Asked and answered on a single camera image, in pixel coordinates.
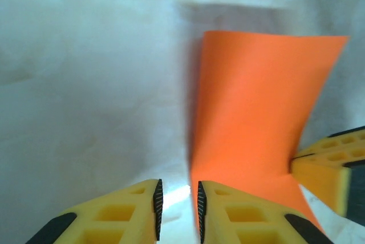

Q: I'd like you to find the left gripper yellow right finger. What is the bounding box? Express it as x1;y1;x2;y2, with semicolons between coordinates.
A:
197;180;334;244

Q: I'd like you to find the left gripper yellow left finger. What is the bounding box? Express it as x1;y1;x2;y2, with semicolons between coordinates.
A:
27;178;163;244

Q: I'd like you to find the orange square paper sheet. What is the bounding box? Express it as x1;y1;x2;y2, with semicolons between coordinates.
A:
186;30;351;235

